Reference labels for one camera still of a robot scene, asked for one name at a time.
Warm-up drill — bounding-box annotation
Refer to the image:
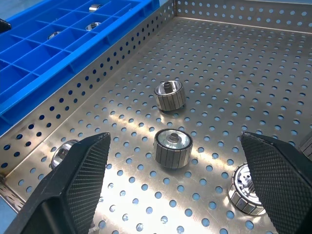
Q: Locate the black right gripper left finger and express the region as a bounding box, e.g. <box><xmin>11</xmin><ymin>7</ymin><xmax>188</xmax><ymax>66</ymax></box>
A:
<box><xmin>4</xmin><ymin>132</ymin><xmax>112</xmax><ymax>234</ymax></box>

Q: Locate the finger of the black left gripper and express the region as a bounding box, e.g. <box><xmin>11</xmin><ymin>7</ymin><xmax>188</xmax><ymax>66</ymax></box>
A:
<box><xmin>0</xmin><ymin>19</ymin><xmax>12</xmax><ymax>34</ymax></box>

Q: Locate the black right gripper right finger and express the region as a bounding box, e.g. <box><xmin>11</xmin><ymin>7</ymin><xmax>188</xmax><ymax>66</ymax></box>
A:
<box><xmin>240</xmin><ymin>132</ymin><xmax>312</xmax><ymax>234</ymax></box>

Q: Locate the blue compartment tray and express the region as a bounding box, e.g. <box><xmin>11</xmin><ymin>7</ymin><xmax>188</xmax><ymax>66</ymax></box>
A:
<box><xmin>0</xmin><ymin>0</ymin><xmax>160</xmax><ymax>137</ymax></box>

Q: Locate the perforated stainless steel tray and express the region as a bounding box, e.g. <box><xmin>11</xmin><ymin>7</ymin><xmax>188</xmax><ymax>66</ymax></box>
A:
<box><xmin>0</xmin><ymin>0</ymin><xmax>312</xmax><ymax>234</ymax></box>

